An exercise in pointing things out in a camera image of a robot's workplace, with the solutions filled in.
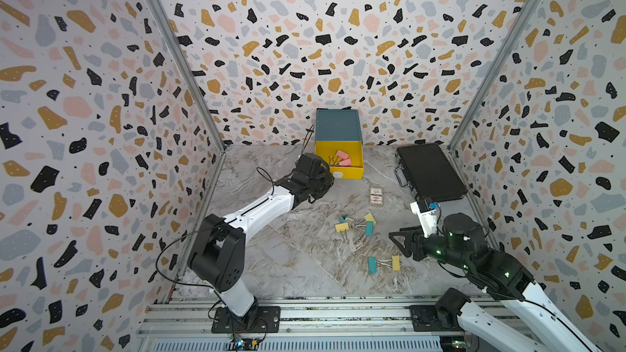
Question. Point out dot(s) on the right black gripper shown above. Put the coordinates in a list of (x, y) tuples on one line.
[(412, 238)]

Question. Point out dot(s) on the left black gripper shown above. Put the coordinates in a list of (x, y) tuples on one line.
[(329, 180)]

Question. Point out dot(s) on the pink binder clip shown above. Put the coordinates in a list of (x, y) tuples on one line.
[(334, 160), (345, 163), (342, 155)]

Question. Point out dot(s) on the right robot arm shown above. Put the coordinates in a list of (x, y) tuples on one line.
[(460, 242)]

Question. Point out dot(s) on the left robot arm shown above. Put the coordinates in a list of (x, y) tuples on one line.
[(218, 253)]

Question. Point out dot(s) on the yellow binder clip lower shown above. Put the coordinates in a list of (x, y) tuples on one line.
[(396, 263)]

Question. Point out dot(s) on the yellow binder clip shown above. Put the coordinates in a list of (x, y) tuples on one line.
[(341, 227), (370, 219), (396, 263)]

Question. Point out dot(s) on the yellow binder clip upper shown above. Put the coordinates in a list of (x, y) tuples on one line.
[(370, 219)]

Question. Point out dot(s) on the teal drawer cabinet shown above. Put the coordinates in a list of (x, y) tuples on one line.
[(338, 125)]

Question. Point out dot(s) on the yellow binder clip centre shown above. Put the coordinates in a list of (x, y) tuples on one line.
[(341, 227)]

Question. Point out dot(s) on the small card packet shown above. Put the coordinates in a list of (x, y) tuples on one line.
[(376, 196)]

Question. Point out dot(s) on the small circuit board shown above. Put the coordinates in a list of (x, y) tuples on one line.
[(244, 344)]

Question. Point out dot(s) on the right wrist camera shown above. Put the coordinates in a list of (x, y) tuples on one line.
[(428, 213)]

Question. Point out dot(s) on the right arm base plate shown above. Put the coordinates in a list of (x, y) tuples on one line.
[(426, 318)]

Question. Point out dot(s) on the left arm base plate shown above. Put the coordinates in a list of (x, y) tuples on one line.
[(260, 319)]

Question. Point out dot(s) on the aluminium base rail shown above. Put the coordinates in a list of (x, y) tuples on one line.
[(315, 324)]

